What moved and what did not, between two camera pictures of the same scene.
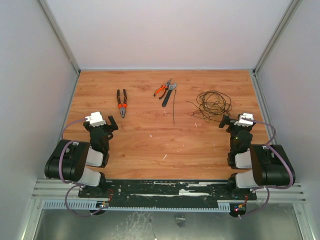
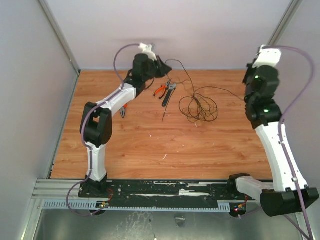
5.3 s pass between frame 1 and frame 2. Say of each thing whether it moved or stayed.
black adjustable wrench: stayed
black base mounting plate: stayed
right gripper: moved
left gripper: moved
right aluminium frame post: stayed
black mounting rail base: stayed
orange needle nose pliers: stayed
